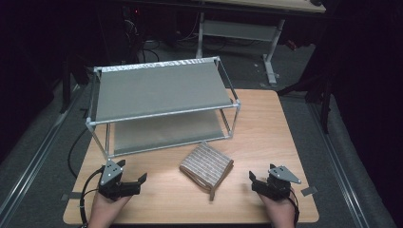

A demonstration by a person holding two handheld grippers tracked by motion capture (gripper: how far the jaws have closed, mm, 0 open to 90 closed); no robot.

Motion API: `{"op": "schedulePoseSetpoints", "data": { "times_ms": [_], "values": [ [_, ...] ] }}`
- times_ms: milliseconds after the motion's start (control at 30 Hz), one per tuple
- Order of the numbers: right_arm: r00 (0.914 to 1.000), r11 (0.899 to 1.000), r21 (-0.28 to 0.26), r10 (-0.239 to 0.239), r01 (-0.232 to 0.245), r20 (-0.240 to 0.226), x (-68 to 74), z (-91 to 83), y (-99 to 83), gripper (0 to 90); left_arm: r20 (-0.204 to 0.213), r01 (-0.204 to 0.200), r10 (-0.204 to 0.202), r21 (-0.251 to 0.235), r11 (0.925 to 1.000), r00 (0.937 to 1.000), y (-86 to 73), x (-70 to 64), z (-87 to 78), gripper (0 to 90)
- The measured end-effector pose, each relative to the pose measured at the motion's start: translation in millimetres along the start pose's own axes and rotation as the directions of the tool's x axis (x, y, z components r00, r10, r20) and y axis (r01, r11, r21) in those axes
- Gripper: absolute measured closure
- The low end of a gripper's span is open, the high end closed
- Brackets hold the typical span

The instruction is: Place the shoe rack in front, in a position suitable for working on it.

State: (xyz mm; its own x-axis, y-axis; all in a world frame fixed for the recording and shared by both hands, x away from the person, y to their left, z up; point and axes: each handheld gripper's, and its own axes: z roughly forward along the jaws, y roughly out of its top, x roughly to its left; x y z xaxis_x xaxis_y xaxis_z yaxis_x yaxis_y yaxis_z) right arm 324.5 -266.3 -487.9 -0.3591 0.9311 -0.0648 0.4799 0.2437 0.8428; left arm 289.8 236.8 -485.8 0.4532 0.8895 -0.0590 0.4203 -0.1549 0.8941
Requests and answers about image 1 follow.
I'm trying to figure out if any black metal stand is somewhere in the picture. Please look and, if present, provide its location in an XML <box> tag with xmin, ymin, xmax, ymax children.
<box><xmin>277</xmin><ymin>72</ymin><xmax>334</xmax><ymax>134</ymax></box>
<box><xmin>60</xmin><ymin>55</ymin><xmax>96</xmax><ymax>115</ymax></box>

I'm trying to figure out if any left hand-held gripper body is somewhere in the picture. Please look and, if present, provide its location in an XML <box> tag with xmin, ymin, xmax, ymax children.
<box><xmin>98</xmin><ymin>159</ymin><xmax>142</xmax><ymax>202</ymax></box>

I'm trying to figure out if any black floor cable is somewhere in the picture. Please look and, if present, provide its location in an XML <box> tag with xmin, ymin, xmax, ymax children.
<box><xmin>67</xmin><ymin>127</ymin><xmax>89</xmax><ymax>179</ymax></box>

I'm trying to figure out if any grey two-tier metal shelf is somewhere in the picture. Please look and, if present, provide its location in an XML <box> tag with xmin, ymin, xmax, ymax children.
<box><xmin>85</xmin><ymin>56</ymin><xmax>241</xmax><ymax>161</ymax></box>

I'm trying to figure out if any hand-held gripper black cable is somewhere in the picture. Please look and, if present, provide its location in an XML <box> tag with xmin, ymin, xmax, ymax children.
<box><xmin>288</xmin><ymin>188</ymin><xmax>300</xmax><ymax>227</ymax></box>
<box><xmin>78</xmin><ymin>166</ymin><xmax>106</xmax><ymax>228</ymax></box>

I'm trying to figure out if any grey tape piece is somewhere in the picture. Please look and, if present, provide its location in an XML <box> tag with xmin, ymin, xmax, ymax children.
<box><xmin>60</xmin><ymin>191</ymin><xmax>84</xmax><ymax>201</ymax></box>
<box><xmin>300</xmin><ymin>186</ymin><xmax>318</xmax><ymax>198</ymax></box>

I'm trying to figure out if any person's left hand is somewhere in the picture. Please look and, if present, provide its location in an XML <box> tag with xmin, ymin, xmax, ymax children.
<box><xmin>87</xmin><ymin>191</ymin><xmax>132</xmax><ymax>228</ymax></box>

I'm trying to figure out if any striped cloth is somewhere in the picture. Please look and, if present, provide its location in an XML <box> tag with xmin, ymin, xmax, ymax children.
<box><xmin>179</xmin><ymin>141</ymin><xmax>235</xmax><ymax>202</ymax></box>

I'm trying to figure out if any left hand-held gripper black cable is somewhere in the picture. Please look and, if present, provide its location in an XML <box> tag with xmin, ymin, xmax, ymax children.
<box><xmin>78</xmin><ymin>166</ymin><xmax>106</xmax><ymax>228</ymax></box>

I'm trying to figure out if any right hand-held gripper black cable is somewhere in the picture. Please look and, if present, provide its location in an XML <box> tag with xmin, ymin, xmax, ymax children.
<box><xmin>288</xmin><ymin>188</ymin><xmax>300</xmax><ymax>227</ymax></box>

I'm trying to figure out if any white-legged wooden desk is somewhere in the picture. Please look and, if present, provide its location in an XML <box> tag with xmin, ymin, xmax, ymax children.
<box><xmin>193</xmin><ymin>0</ymin><xmax>327</xmax><ymax>86</ymax></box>

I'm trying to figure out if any bundle of black cables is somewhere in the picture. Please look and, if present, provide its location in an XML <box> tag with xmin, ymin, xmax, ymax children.
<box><xmin>122</xmin><ymin>6</ymin><xmax>161</xmax><ymax>65</ymax></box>

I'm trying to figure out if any metal floor rail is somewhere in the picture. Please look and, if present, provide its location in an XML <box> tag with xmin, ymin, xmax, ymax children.
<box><xmin>308</xmin><ymin>103</ymin><xmax>370</xmax><ymax>228</ymax></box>
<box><xmin>0</xmin><ymin>85</ymin><xmax>80</xmax><ymax>219</ymax></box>

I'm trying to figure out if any person's right hand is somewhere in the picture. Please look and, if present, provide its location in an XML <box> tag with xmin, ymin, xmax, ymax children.
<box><xmin>258</xmin><ymin>191</ymin><xmax>297</xmax><ymax>228</ymax></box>

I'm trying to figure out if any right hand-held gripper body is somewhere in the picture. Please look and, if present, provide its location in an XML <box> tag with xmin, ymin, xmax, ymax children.
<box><xmin>253</xmin><ymin>164</ymin><xmax>302</xmax><ymax>201</ymax></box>

